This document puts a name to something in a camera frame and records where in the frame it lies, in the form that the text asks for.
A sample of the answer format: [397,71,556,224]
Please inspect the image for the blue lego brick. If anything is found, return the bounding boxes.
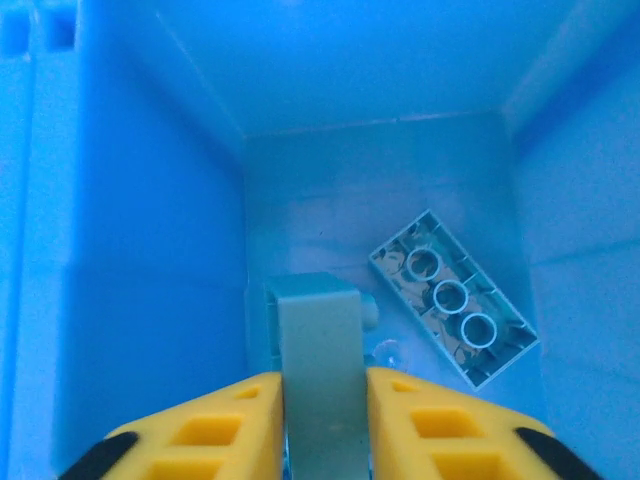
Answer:
[263,272,381,480]
[368,208,541,389]

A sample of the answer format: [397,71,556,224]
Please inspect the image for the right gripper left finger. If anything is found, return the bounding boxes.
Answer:
[62,370,287,480]

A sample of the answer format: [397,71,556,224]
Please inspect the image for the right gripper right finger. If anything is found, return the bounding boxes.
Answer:
[366,366,599,480]

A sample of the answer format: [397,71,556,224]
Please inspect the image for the blue plastic bin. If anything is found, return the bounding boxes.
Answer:
[27,0,640,480]
[0,0,36,480]

